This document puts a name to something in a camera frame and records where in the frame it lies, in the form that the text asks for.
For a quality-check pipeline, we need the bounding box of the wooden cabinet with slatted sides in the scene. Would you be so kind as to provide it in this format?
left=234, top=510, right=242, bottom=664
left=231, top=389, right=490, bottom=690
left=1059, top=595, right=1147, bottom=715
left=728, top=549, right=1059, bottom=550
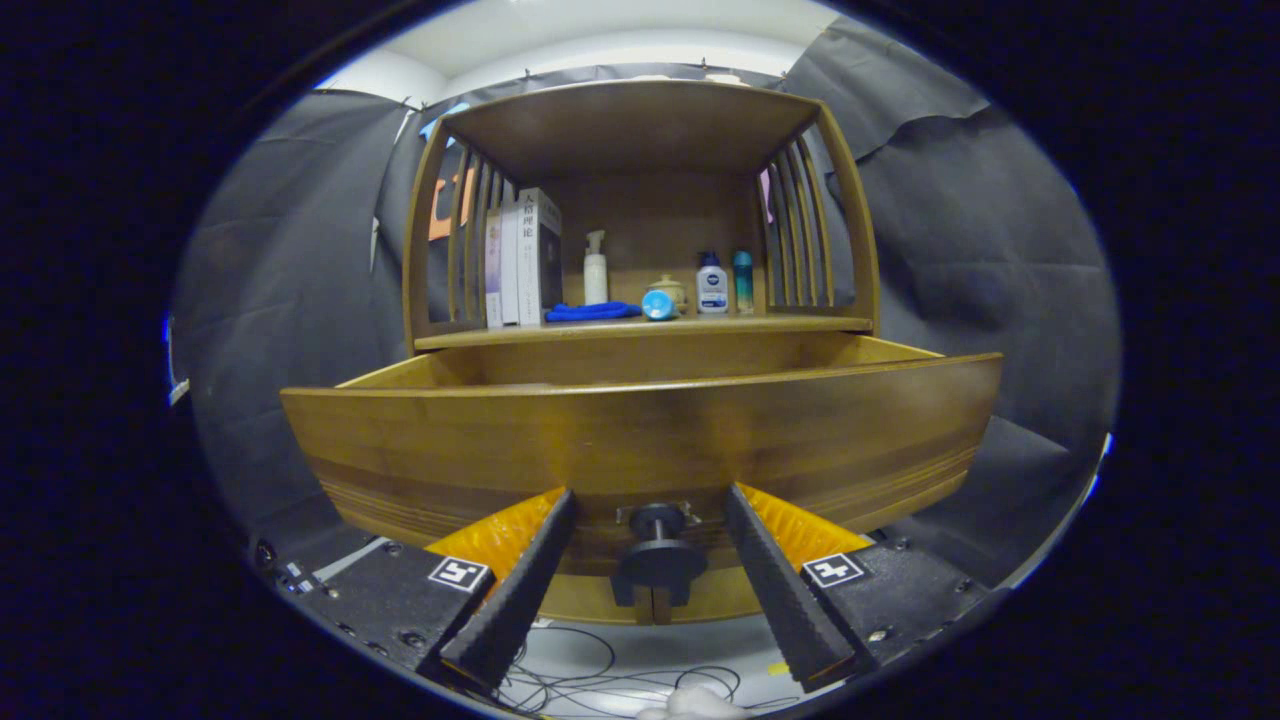
left=403, top=78, right=883, bottom=626

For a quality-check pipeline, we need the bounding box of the white object at room edge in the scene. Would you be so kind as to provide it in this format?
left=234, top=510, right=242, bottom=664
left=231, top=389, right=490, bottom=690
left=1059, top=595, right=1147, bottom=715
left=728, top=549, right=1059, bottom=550
left=165, top=320, right=191, bottom=406

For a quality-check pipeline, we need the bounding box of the white book with dark cover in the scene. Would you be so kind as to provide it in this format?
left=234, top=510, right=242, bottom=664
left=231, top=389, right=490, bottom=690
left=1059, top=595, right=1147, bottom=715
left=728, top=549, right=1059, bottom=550
left=517, top=187, right=564, bottom=327

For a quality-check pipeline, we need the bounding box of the wooden countertop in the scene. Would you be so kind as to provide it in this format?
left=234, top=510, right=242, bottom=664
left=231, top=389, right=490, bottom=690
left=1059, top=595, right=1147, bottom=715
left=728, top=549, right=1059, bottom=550
left=413, top=315, right=874, bottom=351

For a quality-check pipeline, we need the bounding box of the wooden drawer with black knob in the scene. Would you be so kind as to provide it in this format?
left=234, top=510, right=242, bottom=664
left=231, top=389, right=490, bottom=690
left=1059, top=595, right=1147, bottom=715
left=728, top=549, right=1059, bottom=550
left=280, top=332, right=1004, bottom=606

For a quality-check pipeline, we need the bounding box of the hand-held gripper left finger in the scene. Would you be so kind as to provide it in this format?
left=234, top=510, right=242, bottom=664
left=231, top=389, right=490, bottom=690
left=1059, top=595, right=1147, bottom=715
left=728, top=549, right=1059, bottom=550
left=295, top=487, right=576, bottom=696

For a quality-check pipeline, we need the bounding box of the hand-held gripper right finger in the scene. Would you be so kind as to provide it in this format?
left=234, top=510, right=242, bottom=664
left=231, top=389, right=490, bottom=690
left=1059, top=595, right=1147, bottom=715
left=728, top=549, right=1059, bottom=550
left=723, top=482, right=991, bottom=694

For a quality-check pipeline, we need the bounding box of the white crumpled cloth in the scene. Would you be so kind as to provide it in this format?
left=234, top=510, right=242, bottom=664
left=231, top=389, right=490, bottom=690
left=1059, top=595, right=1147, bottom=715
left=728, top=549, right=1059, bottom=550
left=640, top=685, right=751, bottom=720

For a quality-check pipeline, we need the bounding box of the white lotion bottle blue cap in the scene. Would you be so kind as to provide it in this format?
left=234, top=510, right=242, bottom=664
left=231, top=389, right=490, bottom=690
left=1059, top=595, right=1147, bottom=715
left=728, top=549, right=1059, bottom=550
left=696, top=251, right=730, bottom=315

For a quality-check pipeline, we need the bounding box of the wooden cabinet door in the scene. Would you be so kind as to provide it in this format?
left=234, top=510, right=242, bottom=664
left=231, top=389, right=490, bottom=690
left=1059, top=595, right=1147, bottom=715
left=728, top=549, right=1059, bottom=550
left=652, top=575, right=763, bottom=623
left=540, top=575, right=653, bottom=626

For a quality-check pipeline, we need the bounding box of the white pump bottle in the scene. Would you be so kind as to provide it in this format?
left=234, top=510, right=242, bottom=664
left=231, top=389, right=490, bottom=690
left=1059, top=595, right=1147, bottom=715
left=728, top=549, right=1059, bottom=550
left=583, top=230, right=609, bottom=306

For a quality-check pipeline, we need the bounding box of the blue folded cloth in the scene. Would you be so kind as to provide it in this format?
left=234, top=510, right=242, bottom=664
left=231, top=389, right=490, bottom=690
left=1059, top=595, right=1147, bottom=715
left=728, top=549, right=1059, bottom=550
left=545, top=302, right=643, bottom=323

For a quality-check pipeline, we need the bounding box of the lavender book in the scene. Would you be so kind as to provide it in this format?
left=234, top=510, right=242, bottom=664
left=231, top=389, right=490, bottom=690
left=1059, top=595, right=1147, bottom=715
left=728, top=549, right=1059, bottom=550
left=485, top=208, right=504, bottom=329

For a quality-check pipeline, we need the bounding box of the plain white book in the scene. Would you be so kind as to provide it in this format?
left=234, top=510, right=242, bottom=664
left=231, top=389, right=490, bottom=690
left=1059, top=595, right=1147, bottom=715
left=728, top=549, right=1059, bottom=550
left=500, top=200, right=523, bottom=327

